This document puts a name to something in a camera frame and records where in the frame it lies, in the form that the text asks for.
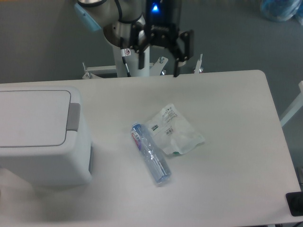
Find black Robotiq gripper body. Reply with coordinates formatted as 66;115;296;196
132;0;181;47

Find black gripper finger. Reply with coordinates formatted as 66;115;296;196
129;23;147;70
169;30;194;77

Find grey lid push button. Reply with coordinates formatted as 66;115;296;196
66;103;80;131

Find white trash can body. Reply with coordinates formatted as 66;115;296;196
0;85;92;186

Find white plastic packaging bag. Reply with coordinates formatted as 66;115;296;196
144;104;205;155

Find clear plastic water bottle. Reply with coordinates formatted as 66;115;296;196
130;123;171;184

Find blue plastic bag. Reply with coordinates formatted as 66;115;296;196
260;0;303;25

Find black device at table edge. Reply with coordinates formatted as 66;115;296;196
285;192;303;217

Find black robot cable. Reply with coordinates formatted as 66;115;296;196
119;37;132;78

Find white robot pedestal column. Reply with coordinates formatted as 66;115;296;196
112;45;150;78

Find white pedestal base frame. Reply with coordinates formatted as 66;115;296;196
82;54;204;79

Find white table leg frame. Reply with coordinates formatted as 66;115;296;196
280;81;303;127

